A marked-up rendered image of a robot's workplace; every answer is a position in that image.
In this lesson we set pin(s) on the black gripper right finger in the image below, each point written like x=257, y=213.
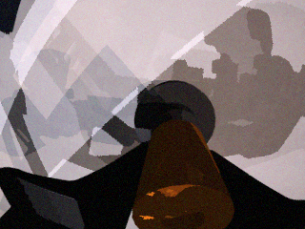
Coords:
x=256, y=205

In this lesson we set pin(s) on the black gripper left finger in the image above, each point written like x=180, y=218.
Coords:
x=101, y=200

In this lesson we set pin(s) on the orange knob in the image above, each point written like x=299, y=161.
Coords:
x=180, y=186

